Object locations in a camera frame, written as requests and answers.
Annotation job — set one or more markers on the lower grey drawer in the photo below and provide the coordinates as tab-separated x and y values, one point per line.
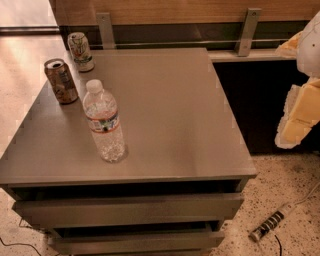
138	243

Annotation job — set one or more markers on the clear plastic water bottle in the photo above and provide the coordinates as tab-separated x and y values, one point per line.
102	114

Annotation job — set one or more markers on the left metal wall bracket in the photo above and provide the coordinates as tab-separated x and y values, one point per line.
106	30

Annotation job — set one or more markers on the metal wall bracket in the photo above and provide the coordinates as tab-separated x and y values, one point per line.
244	43
106	30

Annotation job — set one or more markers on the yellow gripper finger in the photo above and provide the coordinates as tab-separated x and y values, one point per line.
301	114
289	47

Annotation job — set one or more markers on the metal rail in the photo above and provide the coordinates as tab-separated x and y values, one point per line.
207	43

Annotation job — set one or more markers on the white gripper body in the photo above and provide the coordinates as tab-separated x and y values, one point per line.
310	50

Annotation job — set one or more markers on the white green soda can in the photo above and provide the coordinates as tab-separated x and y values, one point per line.
80	51

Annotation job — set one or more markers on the upper grey drawer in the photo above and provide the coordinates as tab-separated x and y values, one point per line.
129	210

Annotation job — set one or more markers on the brown soda can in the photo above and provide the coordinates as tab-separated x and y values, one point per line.
60	78

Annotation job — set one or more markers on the grey drawer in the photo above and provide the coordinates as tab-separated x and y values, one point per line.
138	243
129	210

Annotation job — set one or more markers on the right metal wall bracket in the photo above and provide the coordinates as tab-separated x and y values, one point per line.
244	43

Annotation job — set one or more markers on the white power strip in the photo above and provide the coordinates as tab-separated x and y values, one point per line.
271	222

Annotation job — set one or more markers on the grey drawer cabinet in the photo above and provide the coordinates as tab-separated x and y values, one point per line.
181	135

